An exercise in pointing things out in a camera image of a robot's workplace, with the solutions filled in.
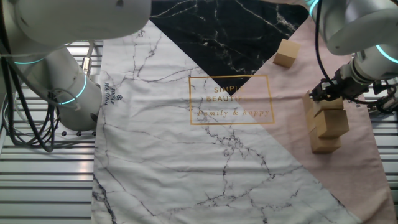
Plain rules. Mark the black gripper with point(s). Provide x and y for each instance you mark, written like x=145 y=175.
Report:
x=348 y=84

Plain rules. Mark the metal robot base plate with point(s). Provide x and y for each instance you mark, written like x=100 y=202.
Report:
x=71 y=134

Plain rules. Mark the silver camera mount bracket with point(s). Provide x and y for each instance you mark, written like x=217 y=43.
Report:
x=371 y=109

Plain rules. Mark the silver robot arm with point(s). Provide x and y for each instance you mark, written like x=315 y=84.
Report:
x=31 y=62

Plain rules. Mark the light wooden cube block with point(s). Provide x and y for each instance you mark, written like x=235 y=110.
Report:
x=307 y=102
x=332 y=124
x=311 y=121
x=286 y=53
x=325 y=145
x=329 y=104

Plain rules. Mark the marble pattern table cloth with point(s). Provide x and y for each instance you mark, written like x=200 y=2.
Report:
x=171 y=155

